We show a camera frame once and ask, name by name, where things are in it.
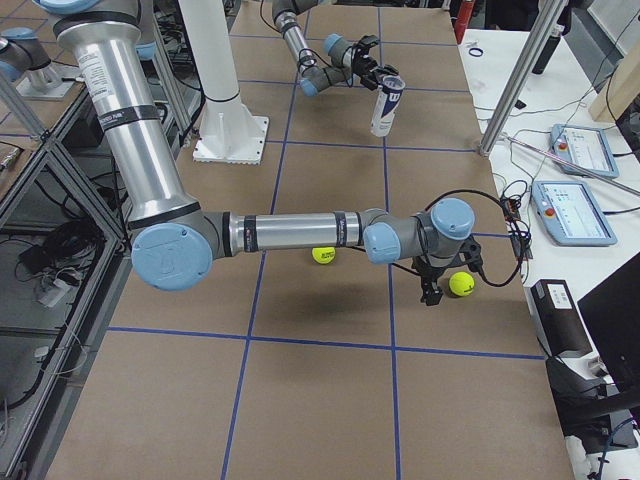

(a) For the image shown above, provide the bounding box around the teach pendant tablet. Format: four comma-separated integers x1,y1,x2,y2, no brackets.
531,180,617,247
550,124,619,179

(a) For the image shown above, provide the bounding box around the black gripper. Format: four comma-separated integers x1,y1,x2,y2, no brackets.
351,35,399,91
411,237,483,305

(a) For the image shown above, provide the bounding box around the teach pendant far tablet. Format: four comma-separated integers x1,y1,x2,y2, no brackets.
550,124,619,179

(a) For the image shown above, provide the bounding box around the teach pendant near tablet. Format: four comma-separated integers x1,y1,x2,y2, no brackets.
531,180,617,247

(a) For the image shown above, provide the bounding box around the black box white label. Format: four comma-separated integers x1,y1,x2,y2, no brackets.
530,279,593,358

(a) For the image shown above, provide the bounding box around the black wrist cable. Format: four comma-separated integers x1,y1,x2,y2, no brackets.
389,188,531,289
297,47,334,76

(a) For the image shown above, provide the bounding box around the black monitor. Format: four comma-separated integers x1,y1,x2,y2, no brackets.
578,254,639,391

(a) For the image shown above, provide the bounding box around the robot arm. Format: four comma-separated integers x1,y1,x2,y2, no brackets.
260,0,400,97
41,1,480,305

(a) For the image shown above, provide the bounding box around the white tennis ball can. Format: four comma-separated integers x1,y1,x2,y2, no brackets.
370,75,406,137

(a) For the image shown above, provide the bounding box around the red cylinder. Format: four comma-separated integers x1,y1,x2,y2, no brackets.
454,0,475,44

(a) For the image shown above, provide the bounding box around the yellow tennis ball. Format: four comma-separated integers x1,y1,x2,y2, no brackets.
448,271,475,298
312,247,336,265

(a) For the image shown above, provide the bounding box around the white pedestal column base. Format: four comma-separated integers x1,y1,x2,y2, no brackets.
179,0,269,165

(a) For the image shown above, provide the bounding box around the aluminium frame post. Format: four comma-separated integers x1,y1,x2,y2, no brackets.
478,0,568,157

